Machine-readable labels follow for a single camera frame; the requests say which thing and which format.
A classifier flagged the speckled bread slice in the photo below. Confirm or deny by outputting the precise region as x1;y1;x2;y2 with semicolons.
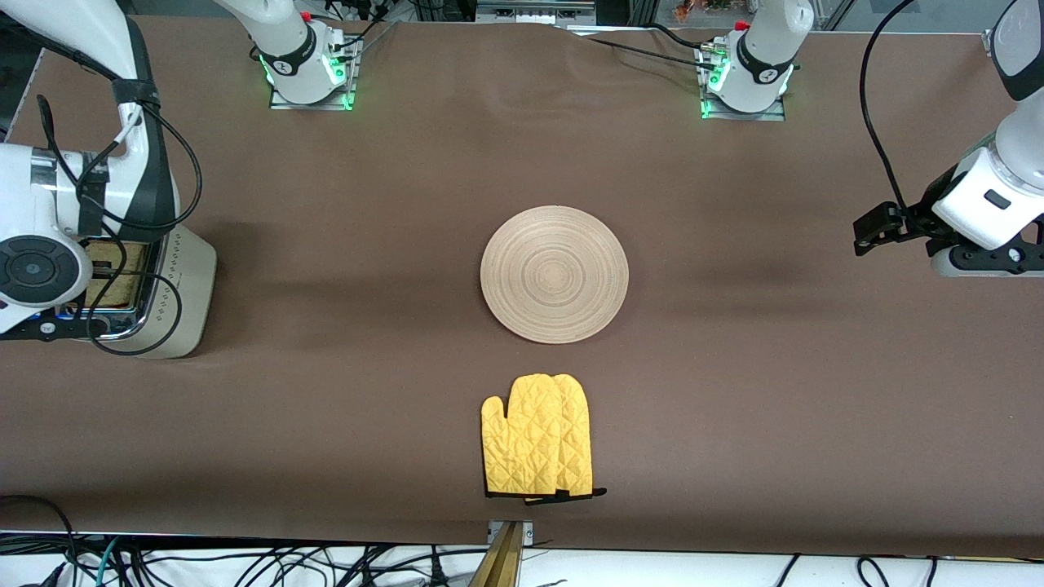
84;240;149;309

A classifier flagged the round wooden plate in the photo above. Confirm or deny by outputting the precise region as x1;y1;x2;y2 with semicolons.
480;205;630;345

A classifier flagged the white and chrome toaster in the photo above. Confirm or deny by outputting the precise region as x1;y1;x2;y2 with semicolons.
57;224;218;360

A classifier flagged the brown table cover mat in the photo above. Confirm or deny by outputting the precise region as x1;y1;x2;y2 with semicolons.
0;15;1044;559

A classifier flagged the yellow quilted oven mitt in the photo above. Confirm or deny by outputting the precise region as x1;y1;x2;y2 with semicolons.
480;373;572;498
526;374;608;506

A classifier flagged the gold metal bar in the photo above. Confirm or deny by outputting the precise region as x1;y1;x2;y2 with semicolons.
468;522;525;587

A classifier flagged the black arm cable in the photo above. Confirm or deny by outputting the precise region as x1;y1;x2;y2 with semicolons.
858;0;919;214
36;94;205;237
82;220;183;358

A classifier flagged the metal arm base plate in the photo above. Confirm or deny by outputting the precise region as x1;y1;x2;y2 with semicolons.
269;24;361;112
700;33;789;122

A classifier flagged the black floor cable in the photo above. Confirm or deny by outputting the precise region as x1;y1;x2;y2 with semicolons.
0;494;80;587

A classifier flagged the teal cable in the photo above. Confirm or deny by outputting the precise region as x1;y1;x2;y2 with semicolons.
95;536;125;587

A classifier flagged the black base cable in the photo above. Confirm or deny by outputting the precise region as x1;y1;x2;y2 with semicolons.
583;24;712;68

